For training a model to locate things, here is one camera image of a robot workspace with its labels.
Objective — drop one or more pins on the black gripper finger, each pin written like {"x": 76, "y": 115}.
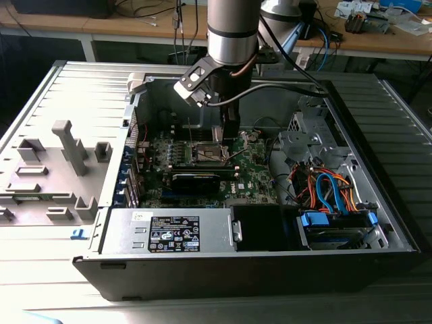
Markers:
{"x": 231, "y": 121}

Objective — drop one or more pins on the silver topped CPU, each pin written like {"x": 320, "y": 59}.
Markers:
{"x": 217, "y": 133}

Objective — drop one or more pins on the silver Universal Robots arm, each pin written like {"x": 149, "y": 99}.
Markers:
{"x": 233, "y": 30}

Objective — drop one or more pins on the CPU socket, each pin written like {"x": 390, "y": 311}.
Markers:
{"x": 209, "y": 153}

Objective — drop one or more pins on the black RAM slot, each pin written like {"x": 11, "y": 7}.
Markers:
{"x": 202, "y": 165}
{"x": 182, "y": 132}
{"x": 202, "y": 170}
{"x": 182, "y": 137}

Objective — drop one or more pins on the dark CPU cooler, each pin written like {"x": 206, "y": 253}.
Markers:
{"x": 354, "y": 23}

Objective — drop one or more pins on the round coin cell battery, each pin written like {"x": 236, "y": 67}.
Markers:
{"x": 252, "y": 136}

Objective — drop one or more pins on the green motherboard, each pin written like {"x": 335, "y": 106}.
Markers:
{"x": 249, "y": 168}

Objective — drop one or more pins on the black graphics card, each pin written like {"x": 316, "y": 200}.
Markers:
{"x": 195, "y": 184}

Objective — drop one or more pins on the silver metal drive cage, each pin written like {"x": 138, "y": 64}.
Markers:
{"x": 305, "y": 140}

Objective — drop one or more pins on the beige plastic block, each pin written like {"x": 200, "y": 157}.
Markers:
{"x": 136, "y": 83}

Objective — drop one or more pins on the black monitor stand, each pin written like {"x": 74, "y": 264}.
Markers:
{"x": 310, "y": 20}

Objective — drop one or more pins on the wooden desk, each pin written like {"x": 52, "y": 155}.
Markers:
{"x": 378, "y": 42}
{"x": 101, "y": 28}

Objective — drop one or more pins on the grey power supply unit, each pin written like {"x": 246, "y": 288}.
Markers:
{"x": 128, "y": 233}

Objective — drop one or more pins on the grey green electronic module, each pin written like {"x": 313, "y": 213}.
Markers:
{"x": 374, "y": 23}

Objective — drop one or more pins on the hard disk in blue carrier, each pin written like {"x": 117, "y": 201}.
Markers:
{"x": 332, "y": 238}

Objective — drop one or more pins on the black open PC case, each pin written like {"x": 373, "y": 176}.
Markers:
{"x": 236, "y": 276}

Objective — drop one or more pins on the grey parts rack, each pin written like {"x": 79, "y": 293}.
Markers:
{"x": 50, "y": 158}

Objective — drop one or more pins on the blue cardboard box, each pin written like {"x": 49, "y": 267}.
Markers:
{"x": 401, "y": 4}

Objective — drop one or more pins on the black box device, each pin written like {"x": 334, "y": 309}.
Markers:
{"x": 60, "y": 8}

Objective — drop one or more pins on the green RAM stick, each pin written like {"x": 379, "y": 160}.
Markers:
{"x": 44, "y": 197}

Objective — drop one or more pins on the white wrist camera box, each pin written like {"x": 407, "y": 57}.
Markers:
{"x": 187, "y": 90}

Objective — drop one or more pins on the small blue plastic bracket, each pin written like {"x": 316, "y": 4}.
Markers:
{"x": 75, "y": 233}

